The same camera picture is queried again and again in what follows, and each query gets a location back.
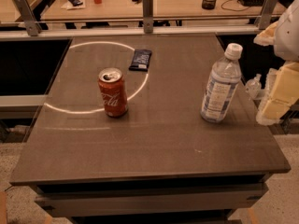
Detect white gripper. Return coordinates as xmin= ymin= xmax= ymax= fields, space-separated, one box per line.
xmin=253 ymin=0 xmax=299 ymax=125

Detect small clear bottle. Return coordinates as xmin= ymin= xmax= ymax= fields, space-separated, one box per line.
xmin=245 ymin=74 xmax=262 ymax=99

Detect grey table drawer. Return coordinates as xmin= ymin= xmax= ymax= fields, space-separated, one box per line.
xmin=36 ymin=183 xmax=268 ymax=217

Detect clear blue-label plastic bottle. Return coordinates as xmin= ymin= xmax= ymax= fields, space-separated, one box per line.
xmin=201 ymin=43 xmax=243 ymax=123

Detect black cable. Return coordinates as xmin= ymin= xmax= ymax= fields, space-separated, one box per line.
xmin=221 ymin=0 xmax=251 ymax=12

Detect grey metal bracket left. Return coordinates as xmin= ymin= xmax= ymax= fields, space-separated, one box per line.
xmin=13 ymin=0 xmax=41 ymax=36

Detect grey metal bracket right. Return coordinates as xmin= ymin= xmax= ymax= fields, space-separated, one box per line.
xmin=254 ymin=0 xmax=278 ymax=30

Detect red coke can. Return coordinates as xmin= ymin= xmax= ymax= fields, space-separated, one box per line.
xmin=98 ymin=68 xmax=128 ymax=118

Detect black mesh pen cup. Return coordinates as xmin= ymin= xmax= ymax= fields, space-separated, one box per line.
xmin=202 ymin=0 xmax=217 ymax=10

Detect dark blue snack bar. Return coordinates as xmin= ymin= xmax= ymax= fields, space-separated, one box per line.
xmin=129 ymin=49 xmax=152 ymax=72

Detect grey metal bracket middle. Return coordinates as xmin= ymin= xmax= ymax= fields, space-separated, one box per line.
xmin=142 ymin=0 xmax=153 ymax=34

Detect grey metal bracket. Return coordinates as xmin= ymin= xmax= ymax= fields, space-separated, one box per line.
xmin=13 ymin=0 xmax=41 ymax=36
xmin=142 ymin=0 xmax=153 ymax=34
xmin=254 ymin=0 xmax=278 ymax=30

